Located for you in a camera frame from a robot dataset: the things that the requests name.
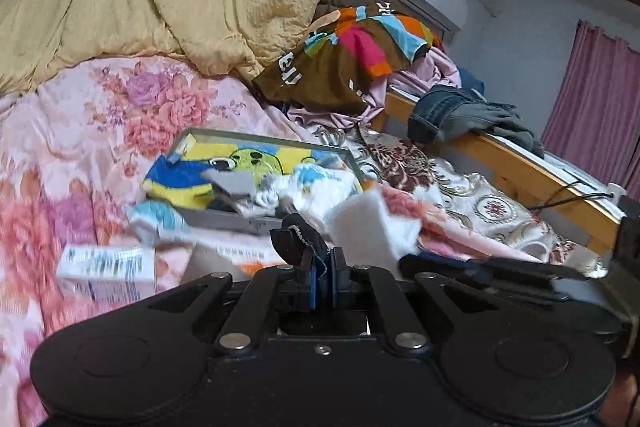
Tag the white fluffy cloth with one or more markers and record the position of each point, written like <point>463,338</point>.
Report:
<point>370,222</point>

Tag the grey sock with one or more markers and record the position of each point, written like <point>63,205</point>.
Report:
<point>232,184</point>

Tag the pink curtain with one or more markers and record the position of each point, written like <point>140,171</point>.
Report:
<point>600,107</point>

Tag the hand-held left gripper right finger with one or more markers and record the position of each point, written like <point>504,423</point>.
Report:
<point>337,282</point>

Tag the lilac cloth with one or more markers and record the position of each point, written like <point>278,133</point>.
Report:
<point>430,67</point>

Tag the grey rectangular tray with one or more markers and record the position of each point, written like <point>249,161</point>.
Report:
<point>225,219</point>

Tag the dark blue cloth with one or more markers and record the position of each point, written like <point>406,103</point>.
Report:
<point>472,82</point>

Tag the blue jeans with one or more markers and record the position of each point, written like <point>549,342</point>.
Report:
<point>450,112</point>

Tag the yellow blue cartoon towel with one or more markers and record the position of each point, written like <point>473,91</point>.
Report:
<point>240,157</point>

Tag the brown white patterned blanket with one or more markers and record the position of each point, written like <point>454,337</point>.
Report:
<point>450,187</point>

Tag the brown multicoloured striped garment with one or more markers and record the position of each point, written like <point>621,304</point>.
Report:
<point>325,72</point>

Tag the wooden bed frame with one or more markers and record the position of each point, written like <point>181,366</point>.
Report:
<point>510,177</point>

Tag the white blue patch cloth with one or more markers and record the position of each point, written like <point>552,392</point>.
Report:
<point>320,187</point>

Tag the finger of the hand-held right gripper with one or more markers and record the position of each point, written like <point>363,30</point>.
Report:
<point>435,267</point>
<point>530,271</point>

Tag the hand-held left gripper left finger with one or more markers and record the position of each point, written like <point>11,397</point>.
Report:
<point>312,279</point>

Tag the white cardboard box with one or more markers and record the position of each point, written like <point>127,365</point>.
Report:
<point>105,272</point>

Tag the light blue white packet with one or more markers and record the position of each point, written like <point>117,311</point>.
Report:
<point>155,219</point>

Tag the pink floral bed quilt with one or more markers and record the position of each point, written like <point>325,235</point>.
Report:
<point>75,132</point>

